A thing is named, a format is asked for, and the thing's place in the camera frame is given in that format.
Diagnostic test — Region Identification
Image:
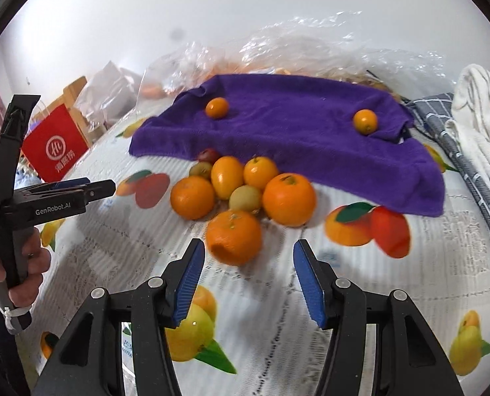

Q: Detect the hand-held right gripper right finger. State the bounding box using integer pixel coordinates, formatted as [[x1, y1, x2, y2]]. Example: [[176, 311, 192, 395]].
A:
[[292, 239, 464, 396]]

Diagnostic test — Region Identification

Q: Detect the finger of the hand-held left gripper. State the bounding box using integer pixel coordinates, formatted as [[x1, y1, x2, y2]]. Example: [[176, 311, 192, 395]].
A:
[[18, 178, 116, 204], [0, 95, 41, 211]]

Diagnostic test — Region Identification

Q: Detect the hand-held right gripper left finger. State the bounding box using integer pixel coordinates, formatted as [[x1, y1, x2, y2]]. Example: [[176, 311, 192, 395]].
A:
[[30, 238, 206, 396]]

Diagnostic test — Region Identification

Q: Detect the large orange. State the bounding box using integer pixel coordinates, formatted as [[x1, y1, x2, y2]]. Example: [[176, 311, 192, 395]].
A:
[[262, 173, 317, 227]]

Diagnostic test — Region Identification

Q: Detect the yellow pear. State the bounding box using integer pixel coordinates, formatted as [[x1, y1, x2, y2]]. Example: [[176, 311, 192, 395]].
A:
[[228, 185, 263, 215]]

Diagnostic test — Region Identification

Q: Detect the oval orange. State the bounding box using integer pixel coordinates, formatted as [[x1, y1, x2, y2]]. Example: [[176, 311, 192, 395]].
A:
[[211, 156, 246, 201]]

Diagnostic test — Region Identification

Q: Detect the green jujube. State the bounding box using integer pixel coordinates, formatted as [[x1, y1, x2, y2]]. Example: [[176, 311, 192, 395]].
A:
[[189, 162, 213, 180]]

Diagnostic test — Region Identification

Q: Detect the person's left hand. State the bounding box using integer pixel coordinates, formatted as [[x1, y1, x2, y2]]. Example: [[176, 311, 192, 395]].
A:
[[0, 228, 53, 308]]

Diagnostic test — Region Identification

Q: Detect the red paper bag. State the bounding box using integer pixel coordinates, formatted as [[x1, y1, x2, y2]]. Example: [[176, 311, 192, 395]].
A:
[[21, 104, 91, 183]]

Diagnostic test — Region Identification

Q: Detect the fruit-printed tablecloth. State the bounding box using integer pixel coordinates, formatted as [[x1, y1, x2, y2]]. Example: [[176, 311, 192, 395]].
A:
[[16, 99, 490, 396]]

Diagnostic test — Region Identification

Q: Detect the cardboard box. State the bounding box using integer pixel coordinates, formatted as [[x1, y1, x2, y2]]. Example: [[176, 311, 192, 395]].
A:
[[51, 76, 89, 149]]

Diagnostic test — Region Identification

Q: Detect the white plastic bag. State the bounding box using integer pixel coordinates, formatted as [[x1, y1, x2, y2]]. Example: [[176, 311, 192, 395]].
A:
[[78, 61, 143, 129]]

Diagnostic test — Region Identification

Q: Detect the purple towel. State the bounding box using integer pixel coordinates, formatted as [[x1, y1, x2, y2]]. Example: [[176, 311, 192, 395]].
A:
[[128, 74, 446, 217]]

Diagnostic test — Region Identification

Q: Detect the small orange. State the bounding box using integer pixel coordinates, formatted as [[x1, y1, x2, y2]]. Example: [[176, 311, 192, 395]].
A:
[[205, 97, 229, 120], [353, 109, 378, 135]]

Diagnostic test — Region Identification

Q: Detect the grey checked cloth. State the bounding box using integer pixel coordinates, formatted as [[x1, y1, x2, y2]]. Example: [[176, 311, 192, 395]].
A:
[[406, 93, 490, 275]]

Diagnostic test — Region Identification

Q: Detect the large clear plastic bag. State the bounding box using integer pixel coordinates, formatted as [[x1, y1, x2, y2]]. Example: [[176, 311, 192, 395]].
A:
[[237, 10, 449, 100]]

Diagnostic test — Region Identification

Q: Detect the white striped towel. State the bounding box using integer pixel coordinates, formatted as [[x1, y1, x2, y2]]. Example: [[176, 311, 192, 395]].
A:
[[445, 64, 490, 207]]

